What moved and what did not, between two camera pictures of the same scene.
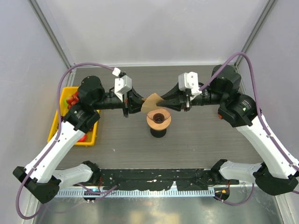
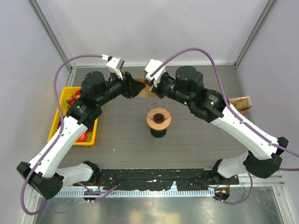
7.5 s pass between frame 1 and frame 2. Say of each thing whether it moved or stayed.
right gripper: moved
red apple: stayed
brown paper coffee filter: moved
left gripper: moved
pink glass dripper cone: stayed
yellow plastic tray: stayed
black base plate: stayed
